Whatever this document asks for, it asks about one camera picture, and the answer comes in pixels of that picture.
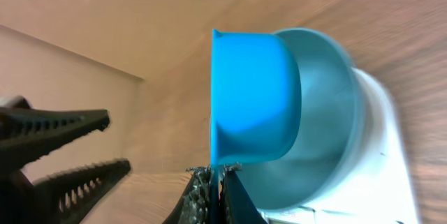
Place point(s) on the white digital kitchen scale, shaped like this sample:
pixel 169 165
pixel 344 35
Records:
pixel 376 187

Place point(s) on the teal metal bowl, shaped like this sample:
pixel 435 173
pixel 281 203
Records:
pixel 332 121

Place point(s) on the blue plastic measuring scoop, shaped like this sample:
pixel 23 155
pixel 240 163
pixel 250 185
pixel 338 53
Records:
pixel 255 103

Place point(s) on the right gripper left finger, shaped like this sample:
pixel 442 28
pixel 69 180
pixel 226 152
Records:
pixel 193 207

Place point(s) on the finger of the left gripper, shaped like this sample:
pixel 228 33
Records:
pixel 28 134
pixel 67 197

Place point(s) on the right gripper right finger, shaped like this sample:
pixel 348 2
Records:
pixel 236 205

